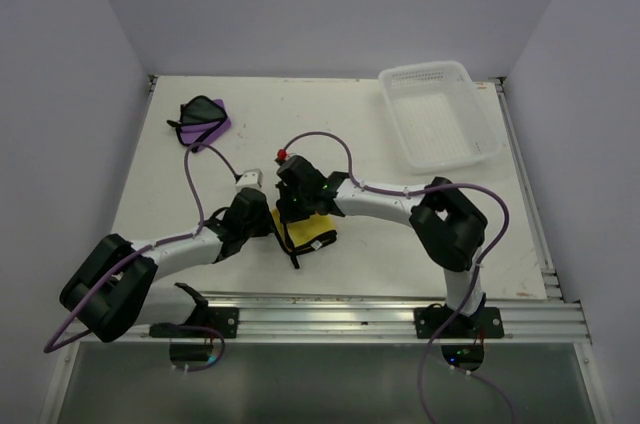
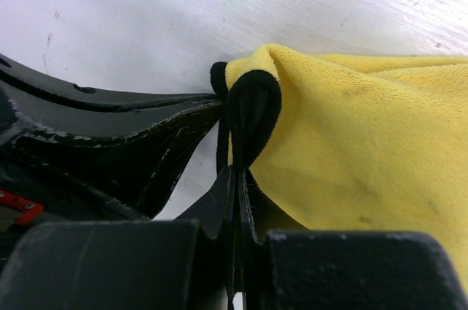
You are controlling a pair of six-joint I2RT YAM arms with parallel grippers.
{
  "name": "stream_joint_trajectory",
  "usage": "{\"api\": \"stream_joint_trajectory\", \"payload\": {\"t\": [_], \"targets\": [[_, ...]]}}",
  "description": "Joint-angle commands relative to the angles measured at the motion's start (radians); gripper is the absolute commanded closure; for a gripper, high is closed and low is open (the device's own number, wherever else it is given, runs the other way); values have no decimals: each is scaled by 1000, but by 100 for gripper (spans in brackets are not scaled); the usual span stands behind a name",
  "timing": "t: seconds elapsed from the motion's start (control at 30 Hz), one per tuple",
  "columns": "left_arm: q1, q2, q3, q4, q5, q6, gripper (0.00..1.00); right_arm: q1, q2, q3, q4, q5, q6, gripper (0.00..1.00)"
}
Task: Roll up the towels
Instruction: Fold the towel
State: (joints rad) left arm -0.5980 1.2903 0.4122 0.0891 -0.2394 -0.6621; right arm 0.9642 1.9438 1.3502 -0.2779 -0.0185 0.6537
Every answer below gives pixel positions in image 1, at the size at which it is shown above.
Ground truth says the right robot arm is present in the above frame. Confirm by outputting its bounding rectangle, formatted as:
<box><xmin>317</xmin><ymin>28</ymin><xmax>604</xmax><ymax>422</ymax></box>
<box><xmin>276</xmin><ymin>155</ymin><xmax>488</xmax><ymax>337</ymax></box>

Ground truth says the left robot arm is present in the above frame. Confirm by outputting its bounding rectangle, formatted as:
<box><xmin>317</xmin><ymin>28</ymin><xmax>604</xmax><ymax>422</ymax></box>
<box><xmin>59</xmin><ymin>188</ymin><xmax>273</xmax><ymax>343</ymax></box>

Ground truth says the purple grey towel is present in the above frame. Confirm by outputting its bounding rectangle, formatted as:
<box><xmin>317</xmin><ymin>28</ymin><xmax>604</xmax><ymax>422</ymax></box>
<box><xmin>166</xmin><ymin>95</ymin><xmax>232</xmax><ymax>148</ymax></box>

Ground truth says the white plastic basket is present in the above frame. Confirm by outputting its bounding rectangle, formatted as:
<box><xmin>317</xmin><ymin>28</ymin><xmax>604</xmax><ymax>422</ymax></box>
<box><xmin>378</xmin><ymin>61</ymin><xmax>501</xmax><ymax>175</ymax></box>

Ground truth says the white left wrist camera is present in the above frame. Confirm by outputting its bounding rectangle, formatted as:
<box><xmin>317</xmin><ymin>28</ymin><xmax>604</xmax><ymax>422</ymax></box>
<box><xmin>235</xmin><ymin>169</ymin><xmax>263</xmax><ymax>192</ymax></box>

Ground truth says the left black base bracket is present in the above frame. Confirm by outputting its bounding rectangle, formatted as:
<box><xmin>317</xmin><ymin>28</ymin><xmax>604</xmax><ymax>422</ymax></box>
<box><xmin>149</xmin><ymin>307</ymin><xmax>240</xmax><ymax>339</ymax></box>

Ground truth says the black base bracket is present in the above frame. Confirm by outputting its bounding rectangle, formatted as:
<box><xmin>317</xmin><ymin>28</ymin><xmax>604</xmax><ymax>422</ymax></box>
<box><xmin>413</xmin><ymin>303</ymin><xmax>502</xmax><ymax>341</ymax></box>
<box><xmin>149</xmin><ymin>307</ymin><xmax>240</xmax><ymax>339</ymax></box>

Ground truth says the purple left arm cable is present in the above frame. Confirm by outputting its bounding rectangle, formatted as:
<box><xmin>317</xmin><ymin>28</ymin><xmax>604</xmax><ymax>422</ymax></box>
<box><xmin>44</xmin><ymin>142</ymin><xmax>241</xmax><ymax>354</ymax></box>

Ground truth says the right black base bracket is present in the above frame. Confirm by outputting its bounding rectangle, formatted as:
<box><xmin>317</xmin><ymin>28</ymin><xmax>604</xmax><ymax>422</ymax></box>
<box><xmin>413</xmin><ymin>303</ymin><xmax>502</xmax><ymax>341</ymax></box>

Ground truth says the aluminium mounting rail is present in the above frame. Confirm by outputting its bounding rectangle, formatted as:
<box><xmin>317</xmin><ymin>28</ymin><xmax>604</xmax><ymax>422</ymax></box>
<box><xmin>64</xmin><ymin>293</ymin><xmax>591</xmax><ymax>345</ymax></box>

